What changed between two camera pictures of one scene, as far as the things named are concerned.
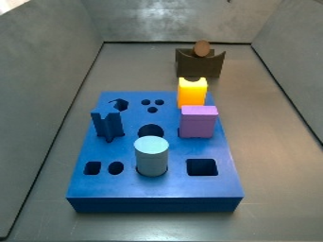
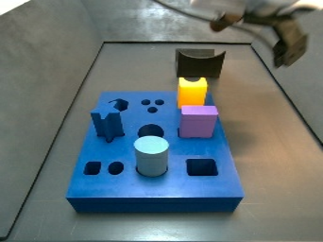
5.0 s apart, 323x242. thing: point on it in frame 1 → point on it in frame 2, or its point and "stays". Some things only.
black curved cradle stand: [193, 67] stays
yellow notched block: [192, 92] stays
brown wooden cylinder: [200, 48] → [224, 22]
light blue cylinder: [150, 150] stays
